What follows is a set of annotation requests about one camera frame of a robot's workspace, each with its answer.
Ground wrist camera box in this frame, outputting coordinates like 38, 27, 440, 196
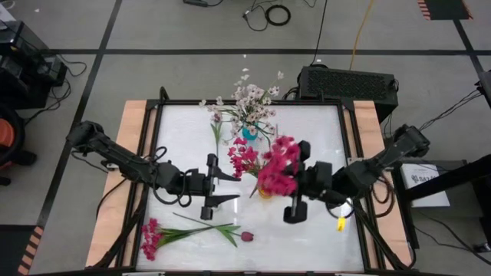
314, 160, 334, 189
182, 169, 203, 195

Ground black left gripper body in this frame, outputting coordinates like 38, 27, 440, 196
200, 153, 218, 222

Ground black mat orange stripes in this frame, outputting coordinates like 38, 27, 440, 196
417, 0, 473, 21
0, 225, 44, 276

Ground black equipment cart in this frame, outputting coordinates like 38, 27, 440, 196
0, 21, 68, 110

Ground green stems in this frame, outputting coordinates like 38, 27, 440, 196
249, 134, 302, 199

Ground blue glass vase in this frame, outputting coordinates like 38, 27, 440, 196
241, 126, 260, 141

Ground dark pink artificial tulip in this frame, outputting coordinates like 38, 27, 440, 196
209, 111, 224, 159
172, 212, 255, 248

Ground black coiled cable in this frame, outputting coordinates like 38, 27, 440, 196
264, 4, 292, 27

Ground black floor cable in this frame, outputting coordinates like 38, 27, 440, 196
309, 0, 329, 66

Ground magenta artificial flower bunch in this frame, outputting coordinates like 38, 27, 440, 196
228, 136, 264, 181
140, 217, 235, 262

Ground white printed paper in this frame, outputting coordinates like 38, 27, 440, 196
400, 163, 450, 208

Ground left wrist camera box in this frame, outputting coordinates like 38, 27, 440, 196
182, 169, 203, 195

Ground black perforated computer case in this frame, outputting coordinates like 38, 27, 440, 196
298, 64, 400, 123

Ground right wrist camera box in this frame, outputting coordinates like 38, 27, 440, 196
314, 160, 334, 189

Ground yellow hanging cable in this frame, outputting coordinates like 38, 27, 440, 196
348, 0, 375, 71

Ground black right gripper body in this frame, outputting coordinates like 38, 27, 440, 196
282, 140, 318, 225

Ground orange black vacuum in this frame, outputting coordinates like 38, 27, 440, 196
0, 105, 38, 187

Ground light wooden table board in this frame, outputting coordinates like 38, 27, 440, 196
84, 100, 414, 269

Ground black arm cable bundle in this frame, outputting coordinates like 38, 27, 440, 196
417, 90, 484, 133

